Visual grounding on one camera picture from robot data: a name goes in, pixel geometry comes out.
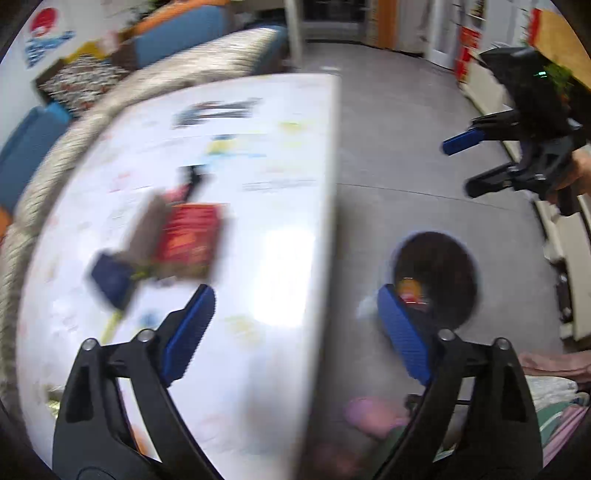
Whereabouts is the pile of clothes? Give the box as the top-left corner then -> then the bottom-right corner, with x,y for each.
443,350 -> 591,467

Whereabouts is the white TV cabinet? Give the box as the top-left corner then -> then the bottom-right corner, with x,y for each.
442,67 -> 590,342

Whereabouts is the round grey trash bin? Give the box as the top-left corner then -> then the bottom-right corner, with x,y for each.
388,231 -> 480,330

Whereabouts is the polka dot cushion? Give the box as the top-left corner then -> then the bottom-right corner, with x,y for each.
35,55 -> 130,118

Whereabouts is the blue sofa cushion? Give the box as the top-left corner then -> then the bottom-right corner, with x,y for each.
134,5 -> 229,69

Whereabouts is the white paper box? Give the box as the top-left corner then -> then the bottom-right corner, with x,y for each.
121,193 -> 171,266

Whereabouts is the red cigarette box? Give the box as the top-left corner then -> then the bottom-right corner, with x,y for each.
152,203 -> 224,279

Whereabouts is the pink slipper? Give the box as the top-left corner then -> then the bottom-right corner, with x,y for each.
344,397 -> 409,439

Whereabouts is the dark blue box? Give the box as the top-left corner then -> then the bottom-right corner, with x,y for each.
90,251 -> 136,311

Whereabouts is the orange label plastic bottle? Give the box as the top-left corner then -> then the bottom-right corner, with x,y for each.
396,277 -> 431,310

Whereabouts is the person's right hand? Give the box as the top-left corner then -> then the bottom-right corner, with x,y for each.
547,147 -> 591,204

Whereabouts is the beige coffee table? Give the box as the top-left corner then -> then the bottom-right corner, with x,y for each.
16,74 -> 341,479

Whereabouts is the orange sofa cushion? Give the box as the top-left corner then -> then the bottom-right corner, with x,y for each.
119,0 -> 230,41

